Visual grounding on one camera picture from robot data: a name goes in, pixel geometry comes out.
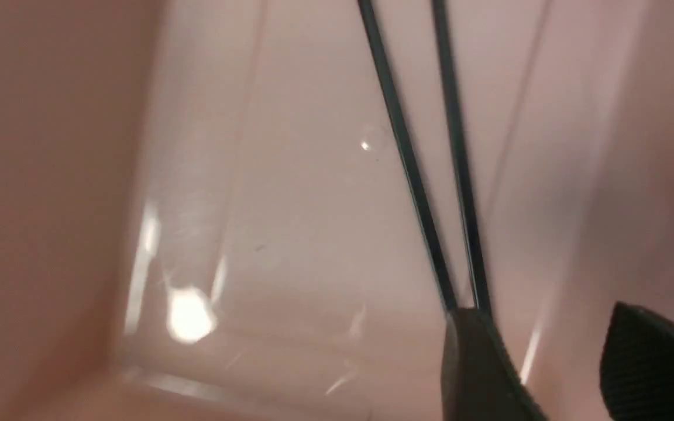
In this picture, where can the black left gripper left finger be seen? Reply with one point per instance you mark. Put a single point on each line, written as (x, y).
(478, 379)

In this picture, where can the pink plastic bin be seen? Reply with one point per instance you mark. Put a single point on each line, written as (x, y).
(204, 214)

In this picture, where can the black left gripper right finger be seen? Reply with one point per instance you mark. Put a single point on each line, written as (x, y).
(637, 365)

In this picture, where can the dark chopstick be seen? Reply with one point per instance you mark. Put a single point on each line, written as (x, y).
(455, 121)
(405, 148)

